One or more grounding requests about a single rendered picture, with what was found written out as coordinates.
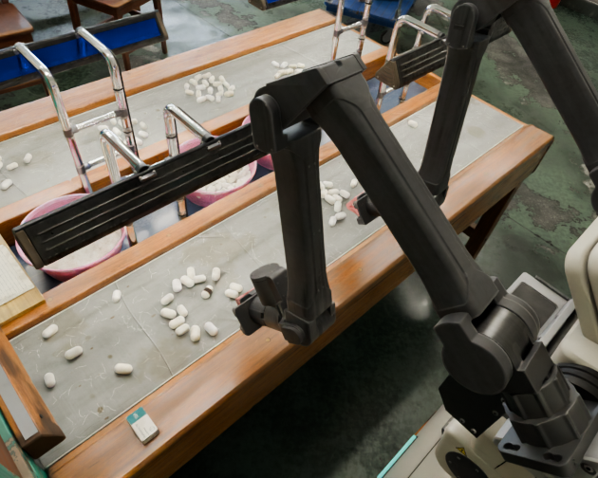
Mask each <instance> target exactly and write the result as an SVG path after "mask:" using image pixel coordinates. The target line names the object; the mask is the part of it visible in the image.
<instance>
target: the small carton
mask: <svg viewBox="0 0 598 478"><path fill-rule="evenodd" d="M126 420H127V422H128V423H129V425H130V426H131V428H132V429H133V431H134V432H135V434H136V435H137V437H138V438H139V439H140V441H141V443H142V444H143V445H144V444H146V443H147V442H148V441H150V440H151V439H152V438H153V437H155V436H156V435H157V434H159V429H158V428H157V426H156V425H155V424H154V422H153V421H152V419H151V418H150V417H149V415H148V414H147V412H146V411H145V410H144V409H143V408H142V406H141V407H139V408H138V409H136V410H135V411H134V412H132V413H131V414H130V415H128V416H127V417H126Z"/></svg>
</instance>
